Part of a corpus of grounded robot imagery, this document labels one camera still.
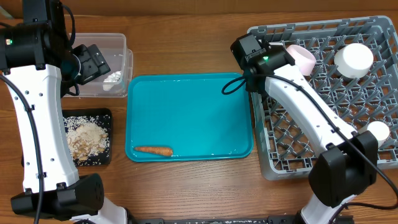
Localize clear plastic film scrap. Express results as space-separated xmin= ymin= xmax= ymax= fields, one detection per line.
xmin=103 ymin=71 xmax=121 ymax=91

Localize pink bowl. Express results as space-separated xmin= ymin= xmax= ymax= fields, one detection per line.
xmin=286 ymin=45 xmax=316 ymax=76

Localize rice and peanut scraps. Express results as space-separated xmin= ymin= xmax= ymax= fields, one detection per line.
xmin=63 ymin=115 xmax=111 ymax=162

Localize white round bowl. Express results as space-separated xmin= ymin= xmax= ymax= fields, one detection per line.
xmin=334 ymin=43 xmax=374 ymax=79

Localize orange carrot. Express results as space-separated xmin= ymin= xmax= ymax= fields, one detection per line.
xmin=134 ymin=146 xmax=174 ymax=157

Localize white paper cup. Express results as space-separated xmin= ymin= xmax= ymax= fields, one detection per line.
xmin=358 ymin=121 xmax=390 ymax=148

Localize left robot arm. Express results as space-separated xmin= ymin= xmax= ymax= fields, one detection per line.
xmin=1 ymin=0 xmax=134 ymax=224

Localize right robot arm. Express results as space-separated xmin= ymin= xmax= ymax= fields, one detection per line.
xmin=230 ymin=34 xmax=379 ymax=223

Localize grey dishwasher rack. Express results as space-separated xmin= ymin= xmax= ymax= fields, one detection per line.
xmin=248 ymin=16 xmax=397 ymax=180

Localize clear plastic bin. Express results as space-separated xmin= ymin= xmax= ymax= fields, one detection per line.
xmin=65 ymin=33 xmax=133 ymax=98

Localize black plastic tray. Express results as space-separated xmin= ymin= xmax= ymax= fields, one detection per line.
xmin=60 ymin=108 xmax=113 ymax=167

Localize teal serving tray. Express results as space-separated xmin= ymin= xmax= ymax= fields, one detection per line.
xmin=125 ymin=73 xmax=254 ymax=162

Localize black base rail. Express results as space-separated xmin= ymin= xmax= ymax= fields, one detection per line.
xmin=127 ymin=211 xmax=355 ymax=224

